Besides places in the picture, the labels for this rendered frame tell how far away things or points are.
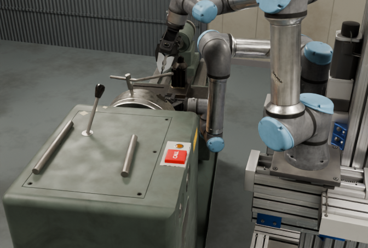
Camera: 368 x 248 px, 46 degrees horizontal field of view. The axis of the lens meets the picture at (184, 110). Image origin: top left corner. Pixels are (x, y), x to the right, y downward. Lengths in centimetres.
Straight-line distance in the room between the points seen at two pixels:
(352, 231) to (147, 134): 72
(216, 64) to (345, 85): 49
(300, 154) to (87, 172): 68
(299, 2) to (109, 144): 71
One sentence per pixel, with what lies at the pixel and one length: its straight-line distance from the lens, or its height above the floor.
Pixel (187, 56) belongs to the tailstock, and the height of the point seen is 99.
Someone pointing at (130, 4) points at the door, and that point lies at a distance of 548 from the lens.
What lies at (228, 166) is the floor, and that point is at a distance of 348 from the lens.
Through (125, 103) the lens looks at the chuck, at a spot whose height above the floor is 123.
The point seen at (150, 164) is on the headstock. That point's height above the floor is 125.
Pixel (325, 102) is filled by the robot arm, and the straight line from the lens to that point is 143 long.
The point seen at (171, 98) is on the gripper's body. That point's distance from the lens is 201.
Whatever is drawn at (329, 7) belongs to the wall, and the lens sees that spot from 508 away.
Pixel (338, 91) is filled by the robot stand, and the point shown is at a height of 133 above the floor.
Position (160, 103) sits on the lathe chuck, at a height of 121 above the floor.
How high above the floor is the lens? 201
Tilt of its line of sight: 28 degrees down
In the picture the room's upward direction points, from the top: straight up
